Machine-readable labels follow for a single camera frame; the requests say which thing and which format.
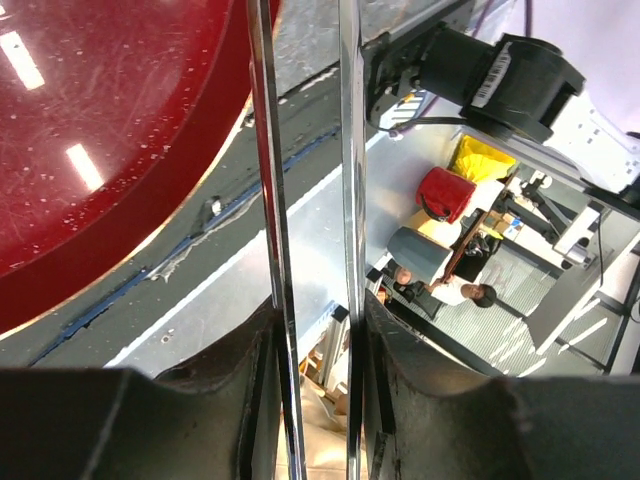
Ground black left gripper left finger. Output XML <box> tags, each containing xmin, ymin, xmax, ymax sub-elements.
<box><xmin>1</xmin><ymin>304</ymin><xmax>281</xmax><ymax>479</ymax></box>

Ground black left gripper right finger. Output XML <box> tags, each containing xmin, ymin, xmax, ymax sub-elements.
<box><xmin>364</xmin><ymin>294</ymin><xmax>639</xmax><ymax>479</ymax></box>

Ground silver metal serving tongs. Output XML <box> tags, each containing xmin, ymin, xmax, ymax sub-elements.
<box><xmin>247</xmin><ymin>1</ymin><xmax>366</xmax><ymax>479</ymax></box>

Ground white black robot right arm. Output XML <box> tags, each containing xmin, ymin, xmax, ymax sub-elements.
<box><xmin>365</xmin><ymin>22</ymin><xmax>639</xmax><ymax>218</ymax></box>

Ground person in background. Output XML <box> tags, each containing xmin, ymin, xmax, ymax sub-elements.
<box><xmin>392</xmin><ymin>267</ymin><xmax>497</xmax><ymax>308</ymax></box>

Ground grey bucket background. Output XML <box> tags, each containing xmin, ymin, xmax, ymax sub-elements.
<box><xmin>387</xmin><ymin>227</ymin><xmax>453</xmax><ymax>284</ymax></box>

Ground yellow bag background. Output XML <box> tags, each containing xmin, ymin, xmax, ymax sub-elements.
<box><xmin>452</xmin><ymin>135</ymin><xmax>516</xmax><ymax>184</ymax></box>

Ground round red lacquer tray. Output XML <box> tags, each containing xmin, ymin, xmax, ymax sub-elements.
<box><xmin>1</xmin><ymin>1</ymin><xmax>250</xmax><ymax>335</ymax></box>

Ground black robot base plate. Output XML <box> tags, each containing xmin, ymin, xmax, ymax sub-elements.
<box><xmin>0</xmin><ymin>69</ymin><xmax>346</xmax><ymax>369</ymax></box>

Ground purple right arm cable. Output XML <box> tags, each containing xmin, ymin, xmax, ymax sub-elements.
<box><xmin>469</xmin><ymin>0</ymin><xmax>534</xmax><ymax>39</ymax></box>

